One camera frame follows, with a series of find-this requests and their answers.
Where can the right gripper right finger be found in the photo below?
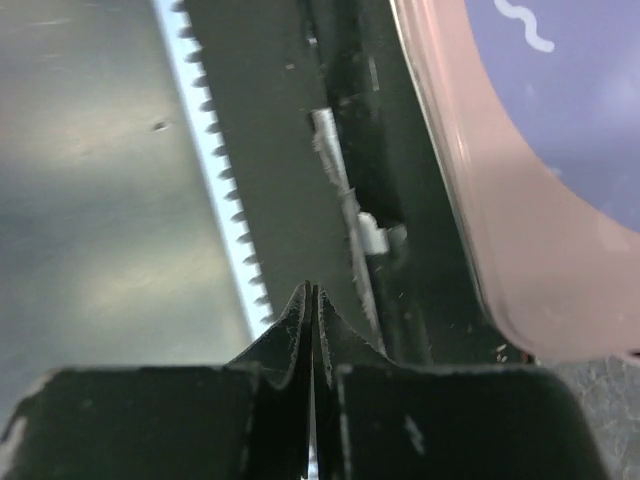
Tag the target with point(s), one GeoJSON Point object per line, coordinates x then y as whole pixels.
{"type": "Point", "coordinates": [341, 357]}

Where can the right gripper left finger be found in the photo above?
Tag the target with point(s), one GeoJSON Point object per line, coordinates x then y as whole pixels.
{"type": "Point", "coordinates": [280, 354]}

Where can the silver tin lid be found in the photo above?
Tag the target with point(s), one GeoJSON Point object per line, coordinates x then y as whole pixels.
{"type": "Point", "coordinates": [533, 112]}

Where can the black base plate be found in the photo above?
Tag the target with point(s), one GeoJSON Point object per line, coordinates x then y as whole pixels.
{"type": "Point", "coordinates": [272, 65]}

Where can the light blue cable duct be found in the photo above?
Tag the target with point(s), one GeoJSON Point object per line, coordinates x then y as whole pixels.
{"type": "Point", "coordinates": [185, 56]}

